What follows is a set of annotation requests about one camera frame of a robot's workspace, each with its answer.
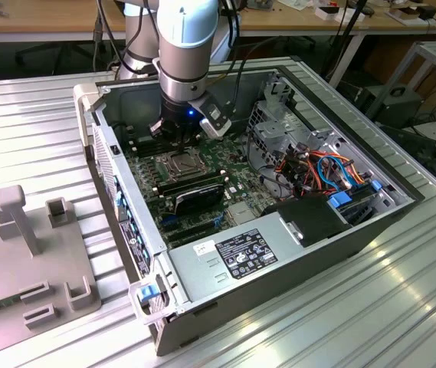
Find grey open PC case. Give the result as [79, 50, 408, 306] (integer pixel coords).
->
[72, 57, 426, 357]

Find CPU socket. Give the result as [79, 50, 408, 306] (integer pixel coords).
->
[155, 149, 205, 182]

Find wooden desk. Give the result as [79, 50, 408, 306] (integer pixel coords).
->
[0, 0, 436, 44]

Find hanging cable with connector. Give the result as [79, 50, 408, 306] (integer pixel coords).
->
[91, 0, 107, 73]

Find orange wire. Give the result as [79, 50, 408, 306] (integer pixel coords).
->
[275, 151, 320, 195]

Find silver drive cage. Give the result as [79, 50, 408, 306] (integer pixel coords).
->
[246, 70, 310, 174]

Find white box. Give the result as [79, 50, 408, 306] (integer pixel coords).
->
[314, 4, 367, 23]

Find black box with fan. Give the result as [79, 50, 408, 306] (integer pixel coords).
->
[374, 86, 425, 130]

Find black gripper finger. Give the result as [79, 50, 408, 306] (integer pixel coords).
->
[147, 119, 183, 153]

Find blue case latch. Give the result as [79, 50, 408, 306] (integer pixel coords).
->
[136, 285, 158, 304]

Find black graphics card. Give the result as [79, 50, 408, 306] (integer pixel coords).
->
[171, 182, 227, 216]

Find blue wire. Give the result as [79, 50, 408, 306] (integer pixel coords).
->
[316, 153, 356, 192]

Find green motherboard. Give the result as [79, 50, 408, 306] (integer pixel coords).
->
[120, 128, 280, 248]

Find blue disk carrier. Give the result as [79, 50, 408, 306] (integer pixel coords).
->
[326, 190, 379, 227]

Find silver chipset heatsink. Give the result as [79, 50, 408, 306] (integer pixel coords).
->
[227, 202, 259, 225]

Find silver power supply unit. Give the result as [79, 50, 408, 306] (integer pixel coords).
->
[167, 212, 307, 304]

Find black case side panel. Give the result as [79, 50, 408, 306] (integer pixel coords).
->
[379, 124, 436, 189]

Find black RAM stick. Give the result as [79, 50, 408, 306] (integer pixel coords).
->
[156, 170, 229, 195]

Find grey parts rack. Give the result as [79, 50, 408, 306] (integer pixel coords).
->
[0, 184, 103, 363]

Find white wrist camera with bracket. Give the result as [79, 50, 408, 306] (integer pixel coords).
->
[187, 94, 231, 138]

